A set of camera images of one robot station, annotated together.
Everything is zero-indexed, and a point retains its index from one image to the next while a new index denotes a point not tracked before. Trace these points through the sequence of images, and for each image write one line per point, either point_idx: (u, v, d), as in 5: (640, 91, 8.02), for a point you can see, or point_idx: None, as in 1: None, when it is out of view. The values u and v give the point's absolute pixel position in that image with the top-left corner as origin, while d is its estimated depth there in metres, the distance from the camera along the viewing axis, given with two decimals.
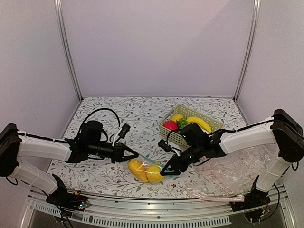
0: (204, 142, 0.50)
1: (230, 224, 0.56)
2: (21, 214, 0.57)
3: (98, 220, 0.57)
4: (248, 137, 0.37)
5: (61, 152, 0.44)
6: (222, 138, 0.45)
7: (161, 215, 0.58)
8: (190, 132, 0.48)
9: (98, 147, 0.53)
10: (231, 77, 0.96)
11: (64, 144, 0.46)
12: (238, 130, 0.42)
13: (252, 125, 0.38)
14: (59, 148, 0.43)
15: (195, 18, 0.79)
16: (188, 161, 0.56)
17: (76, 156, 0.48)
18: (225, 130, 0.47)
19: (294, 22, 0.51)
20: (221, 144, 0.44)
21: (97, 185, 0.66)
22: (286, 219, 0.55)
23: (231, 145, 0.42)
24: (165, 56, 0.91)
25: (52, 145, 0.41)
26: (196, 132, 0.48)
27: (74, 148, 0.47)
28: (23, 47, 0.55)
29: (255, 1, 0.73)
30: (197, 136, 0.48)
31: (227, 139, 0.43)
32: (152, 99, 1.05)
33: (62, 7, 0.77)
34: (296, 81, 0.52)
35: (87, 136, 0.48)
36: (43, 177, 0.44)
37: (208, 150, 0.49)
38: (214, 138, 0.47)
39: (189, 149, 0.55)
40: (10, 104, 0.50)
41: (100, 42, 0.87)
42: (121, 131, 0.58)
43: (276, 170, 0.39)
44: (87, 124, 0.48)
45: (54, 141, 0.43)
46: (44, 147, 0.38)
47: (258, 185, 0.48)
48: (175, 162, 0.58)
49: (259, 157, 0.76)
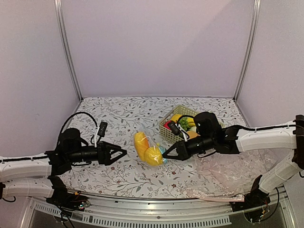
0: (218, 133, 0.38)
1: (230, 224, 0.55)
2: (21, 215, 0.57)
3: (98, 220, 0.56)
4: (270, 139, 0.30)
5: (43, 169, 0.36)
6: (239, 135, 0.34)
7: (161, 215, 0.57)
8: (206, 120, 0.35)
9: (81, 153, 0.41)
10: (231, 77, 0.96)
11: (42, 159, 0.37)
12: (257, 129, 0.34)
13: (274, 126, 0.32)
14: (39, 166, 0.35)
15: (195, 18, 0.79)
16: (194, 152, 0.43)
17: (60, 168, 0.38)
18: (241, 127, 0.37)
19: (294, 23, 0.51)
20: (238, 142, 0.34)
21: (97, 185, 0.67)
22: (286, 220, 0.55)
23: (247, 145, 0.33)
24: (165, 56, 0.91)
25: (29, 164, 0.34)
26: (213, 122, 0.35)
27: (55, 161, 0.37)
28: (23, 47, 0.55)
29: (255, 1, 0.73)
30: (213, 127, 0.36)
31: (246, 137, 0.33)
32: (152, 99, 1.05)
33: (62, 7, 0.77)
34: (297, 80, 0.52)
35: (65, 146, 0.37)
36: (37, 186, 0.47)
37: (221, 145, 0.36)
38: (229, 135, 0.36)
39: (198, 137, 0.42)
40: (10, 104, 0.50)
41: (100, 42, 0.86)
42: (99, 130, 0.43)
43: (284, 173, 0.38)
44: (62, 134, 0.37)
45: (32, 159, 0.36)
46: (23, 168, 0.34)
47: (261, 185, 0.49)
48: (181, 148, 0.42)
49: (259, 157, 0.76)
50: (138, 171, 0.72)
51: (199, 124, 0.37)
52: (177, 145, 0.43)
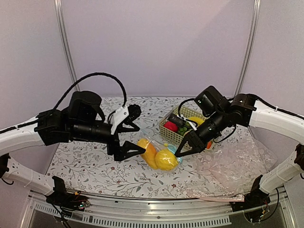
0: (223, 103, 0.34)
1: (230, 224, 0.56)
2: (21, 214, 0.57)
3: (98, 220, 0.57)
4: (287, 124, 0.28)
5: (32, 137, 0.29)
6: (258, 106, 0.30)
7: (161, 215, 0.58)
8: (206, 94, 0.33)
9: (91, 128, 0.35)
10: (231, 77, 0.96)
11: (31, 125, 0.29)
12: (278, 109, 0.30)
13: (295, 114, 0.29)
14: (23, 136, 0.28)
15: (195, 18, 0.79)
16: (209, 137, 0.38)
17: (51, 136, 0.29)
18: (257, 99, 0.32)
19: (294, 23, 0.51)
20: (253, 114, 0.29)
21: (97, 185, 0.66)
22: (286, 219, 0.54)
23: (259, 120, 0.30)
24: (165, 57, 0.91)
25: (12, 134, 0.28)
26: (214, 94, 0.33)
27: (53, 123, 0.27)
28: (23, 47, 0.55)
29: (255, 2, 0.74)
30: (214, 99, 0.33)
31: (266, 113, 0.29)
32: (152, 99, 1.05)
33: (62, 7, 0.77)
34: (296, 80, 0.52)
35: (75, 110, 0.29)
36: (39, 182, 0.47)
37: (230, 112, 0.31)
38: (245, 101, 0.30)
39: (207, 121, 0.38)
40: (11, 105, 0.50)
41: (101, 42, 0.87)
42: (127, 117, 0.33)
43: (285, 174, 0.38)
44: (80, 93, 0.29)
45: (17, 128, 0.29)
46: (6, 141, 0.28)
47: (261, 185, 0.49)
48: (194, 140, 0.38)
49: (259, 157, 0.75)
50: (138, 171, 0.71)
51: (200, 102, 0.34)
52: (187, 138, 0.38)
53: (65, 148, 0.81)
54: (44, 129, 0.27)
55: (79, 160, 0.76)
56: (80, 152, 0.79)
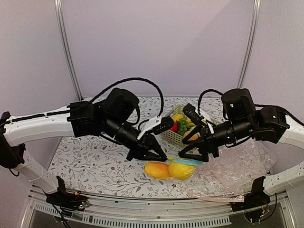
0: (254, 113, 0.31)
1: (230, 224, 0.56)
2: (21, 214, 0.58)
3: (98, 220, 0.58)
4: None
5: (59, 127, 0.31)
6: (290, 124, 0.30)
7: (161, 215, 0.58)
8: (244, 99, 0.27)
9: (119, 128, 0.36)
10: (231, 77, 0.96)
11: (62, 115, 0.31)
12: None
13: None
14: (54, 124, 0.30)
15: (194, 19, 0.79)
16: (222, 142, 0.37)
17: (83, 127, 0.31)
18: (285, 113, 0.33)
19: (294, 23, 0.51)
20: (286, 131, 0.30)
21: (97, 185, 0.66)
22: (286, 219, 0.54)
23: (289, 137, 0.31)
24: (164, 57, 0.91)
25: (42, 123, 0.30)
26: (251, 101, 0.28)
27: (89, 114, 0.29)
28: (23, 48, 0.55)
29: (255, 1, 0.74)
30: (250, 108, 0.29)
31: (298, 130, 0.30)
32: (152, 99, 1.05)
33: (62, 8, 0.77)
34: (296, 80, 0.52)
35: (113, 106, 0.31)
36: (47, 180, 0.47)
37: (264, 128, 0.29)
38: (279, 118, 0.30)
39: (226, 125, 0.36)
40: (10, 105, 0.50)
41: (100, 42, 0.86)
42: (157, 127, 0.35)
43: (295, 180, 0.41)
44: (121, 91, 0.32)
45: (46, 116, 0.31)
46: (31, 129, 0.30)
47: (266, 188, 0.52)
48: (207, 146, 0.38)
49: (259, 157, 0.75)
50: (137, 171, 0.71)
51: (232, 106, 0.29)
52: (203, 145, 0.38)
53: (65, 148, 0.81)
54: (80, 119, 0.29)
55: (79, 160, 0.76)
56: (80, 152, 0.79)
